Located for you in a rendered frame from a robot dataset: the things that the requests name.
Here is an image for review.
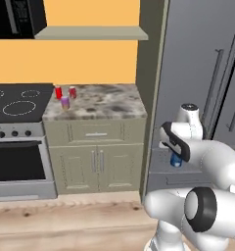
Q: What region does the pink purple soda can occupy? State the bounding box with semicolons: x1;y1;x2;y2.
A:
60;95;71;112

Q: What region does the silver oven door handle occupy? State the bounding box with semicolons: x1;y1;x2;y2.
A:
0;140;42;149

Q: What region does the grey fridge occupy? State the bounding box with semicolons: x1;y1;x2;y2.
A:
144;0;235;197

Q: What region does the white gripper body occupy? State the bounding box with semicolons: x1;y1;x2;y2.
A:
159;124;176;150

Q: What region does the black microwave oven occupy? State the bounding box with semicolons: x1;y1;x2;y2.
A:
0;0;48;40

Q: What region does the silver oven door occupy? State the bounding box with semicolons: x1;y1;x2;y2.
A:
0;137;58;203

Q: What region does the grey green wall shelf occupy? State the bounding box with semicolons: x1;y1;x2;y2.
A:
33;25;150;41

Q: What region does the silver cupboard door handle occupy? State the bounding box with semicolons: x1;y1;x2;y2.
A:
98;149;105;174
91;149;97;174

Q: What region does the black hob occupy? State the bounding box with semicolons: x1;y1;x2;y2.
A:
0;82;55;125

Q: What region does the grey green tall side panel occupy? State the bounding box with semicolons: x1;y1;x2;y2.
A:
134;0;170;201

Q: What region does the blue soda can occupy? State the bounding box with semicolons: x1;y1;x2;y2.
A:
169;152;184;168

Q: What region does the grey green drawer front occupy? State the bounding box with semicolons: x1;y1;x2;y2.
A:
43;118;147;147

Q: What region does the grey green cupboard door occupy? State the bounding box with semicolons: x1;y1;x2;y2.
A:
49;145;99;195
96;143;145;193

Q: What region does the silver drawer handle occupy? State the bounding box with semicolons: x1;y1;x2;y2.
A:
84;131;109;138

